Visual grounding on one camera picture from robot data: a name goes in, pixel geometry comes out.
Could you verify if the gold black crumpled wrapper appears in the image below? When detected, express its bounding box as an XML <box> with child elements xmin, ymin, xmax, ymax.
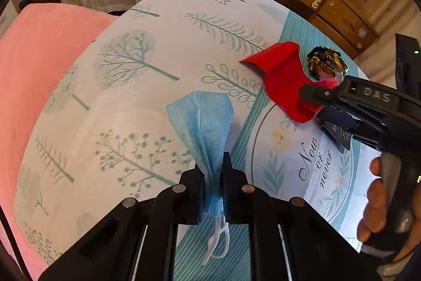
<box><xmin>307</xmin><ymin>46</ymin><xmax>348</xmax><ymax>84</ymax></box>

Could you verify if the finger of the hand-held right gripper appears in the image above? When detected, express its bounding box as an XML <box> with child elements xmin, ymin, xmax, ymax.
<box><xmin>299</xmin><ymin>75</ymin><xmax>421</xmax><ymax>120</ymax></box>
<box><xmin>319</xmin><ymin>106</ymin><xmax>392</xmax><ymax>151</ymax></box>

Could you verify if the tree printed bedsheet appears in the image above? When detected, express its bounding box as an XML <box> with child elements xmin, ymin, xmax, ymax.
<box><xmin>13</xmin><ymin>0</ymin><xmax>402</xmax><ymax>281</ymax></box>

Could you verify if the blue face mask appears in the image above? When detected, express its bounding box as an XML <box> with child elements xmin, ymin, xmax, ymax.
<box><xmin>166</xmin><ymin>92</ymin><xmax>235</xmax><ymax>266</ymax></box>

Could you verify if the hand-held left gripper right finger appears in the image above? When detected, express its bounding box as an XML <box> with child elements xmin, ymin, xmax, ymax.
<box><xmin>222</xmin><ymin>152</ymin><xmax>382</xmax><ymax>281</ymax></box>

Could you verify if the red curled plastic piece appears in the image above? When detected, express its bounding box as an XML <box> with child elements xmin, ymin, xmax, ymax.
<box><xmin>239</xmin><ymin>41</ymin><xmax>324</xmax><ymax>124</ymax></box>

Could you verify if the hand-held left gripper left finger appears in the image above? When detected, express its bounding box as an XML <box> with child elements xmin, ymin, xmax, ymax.
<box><xmin>38</xmin><ymin>166</ymin><xmax>206</xmax><ymax>281</ymax></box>

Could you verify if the dark printed card packet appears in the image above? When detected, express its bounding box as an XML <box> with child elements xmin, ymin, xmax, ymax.
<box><xmin>318</xmin><ymin>110</ymin><xmax>353</xmax><ymax>154</ymax></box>

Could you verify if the person's right hand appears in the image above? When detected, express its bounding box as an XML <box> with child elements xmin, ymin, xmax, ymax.
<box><xmin>357</xmin><ymin>156</ymin><xmax>421</xmax><ymax>264</ymax></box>

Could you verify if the pink blanket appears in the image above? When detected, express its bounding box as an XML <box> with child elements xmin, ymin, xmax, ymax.
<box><xmin>0</xmin><ymin>3</ymin><xmax>121</xmax><ymax>281</ymax></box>

